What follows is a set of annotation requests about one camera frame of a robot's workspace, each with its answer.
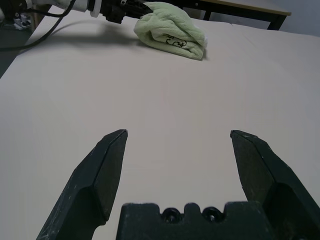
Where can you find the green towel with white trim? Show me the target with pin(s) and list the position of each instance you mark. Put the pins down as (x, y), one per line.
(175, 27)

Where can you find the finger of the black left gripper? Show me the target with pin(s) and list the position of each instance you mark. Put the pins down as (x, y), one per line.
(140, 13)
(137, 4)

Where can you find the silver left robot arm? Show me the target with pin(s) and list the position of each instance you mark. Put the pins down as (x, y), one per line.
(80, 5)

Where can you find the side table with black frame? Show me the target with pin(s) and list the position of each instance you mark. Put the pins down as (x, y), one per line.
(250, 12)

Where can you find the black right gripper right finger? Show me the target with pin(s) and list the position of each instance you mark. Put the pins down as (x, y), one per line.
(275, 190)

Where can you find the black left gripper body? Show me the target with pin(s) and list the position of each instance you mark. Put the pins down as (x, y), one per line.
(112, 10)

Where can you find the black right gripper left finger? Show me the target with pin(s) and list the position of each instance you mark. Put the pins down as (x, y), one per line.
(90, 190)

